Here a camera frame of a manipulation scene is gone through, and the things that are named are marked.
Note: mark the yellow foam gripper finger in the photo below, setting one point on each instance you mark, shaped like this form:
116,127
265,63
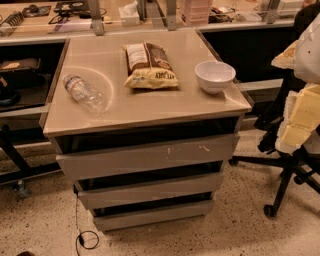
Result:
301,118

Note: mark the grey drawer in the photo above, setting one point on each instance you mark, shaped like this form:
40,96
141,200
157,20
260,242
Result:
151,191
116,161
139,218

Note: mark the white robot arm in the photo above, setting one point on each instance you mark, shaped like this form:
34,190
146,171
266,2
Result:
303,56

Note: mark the grey top drawer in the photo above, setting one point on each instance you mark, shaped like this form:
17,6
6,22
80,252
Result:
116,161

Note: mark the grey drawer cabinet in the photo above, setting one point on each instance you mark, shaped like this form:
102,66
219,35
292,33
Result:
137,117

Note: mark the grey bottom drawer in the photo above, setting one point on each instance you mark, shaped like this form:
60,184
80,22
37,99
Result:
139,218

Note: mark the black office chair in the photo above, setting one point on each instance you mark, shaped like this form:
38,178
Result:
303,164

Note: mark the white bowl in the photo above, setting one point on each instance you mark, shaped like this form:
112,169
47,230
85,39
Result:
214,76

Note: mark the pink stacked trays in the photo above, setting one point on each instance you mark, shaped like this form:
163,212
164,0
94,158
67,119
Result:
195,12

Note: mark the yellow brown snack bag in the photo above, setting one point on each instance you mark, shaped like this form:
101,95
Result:
148,67

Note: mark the white tissue box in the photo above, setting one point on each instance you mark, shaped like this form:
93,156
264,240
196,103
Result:
129,14

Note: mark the clear plastic water bottle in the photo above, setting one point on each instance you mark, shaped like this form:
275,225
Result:
85,94

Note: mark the black rolling table leg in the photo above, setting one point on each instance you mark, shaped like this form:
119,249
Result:
16,178

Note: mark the coiled metal holder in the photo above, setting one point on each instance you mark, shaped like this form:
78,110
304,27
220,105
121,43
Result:
8,26

